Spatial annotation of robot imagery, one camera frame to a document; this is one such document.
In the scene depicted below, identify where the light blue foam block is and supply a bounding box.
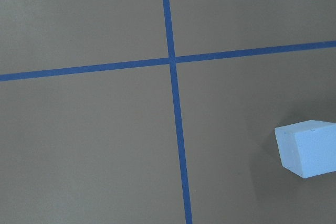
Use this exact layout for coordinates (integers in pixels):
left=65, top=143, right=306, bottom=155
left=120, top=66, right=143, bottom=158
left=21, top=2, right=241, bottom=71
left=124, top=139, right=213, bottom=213
left=275, top=120, right=335, bottom=178

